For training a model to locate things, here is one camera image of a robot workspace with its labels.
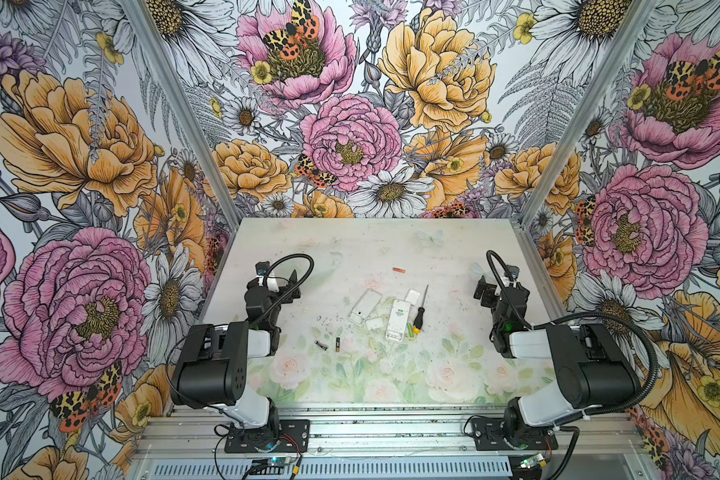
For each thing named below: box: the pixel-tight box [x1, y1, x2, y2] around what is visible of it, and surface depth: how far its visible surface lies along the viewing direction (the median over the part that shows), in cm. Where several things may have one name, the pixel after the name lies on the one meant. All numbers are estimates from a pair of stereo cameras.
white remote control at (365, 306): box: [348, 288, 383, 326], surface depth 99 cm
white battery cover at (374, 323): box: [365, 318, 384, 330], surface depth 95 cm
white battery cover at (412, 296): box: [405, 289, 421, 305], surface depth 102 cm
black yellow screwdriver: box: [413, 284, 429, 334], surface depth 96 cm
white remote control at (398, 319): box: [386, 299, 411, 342], surface depth 96 cm
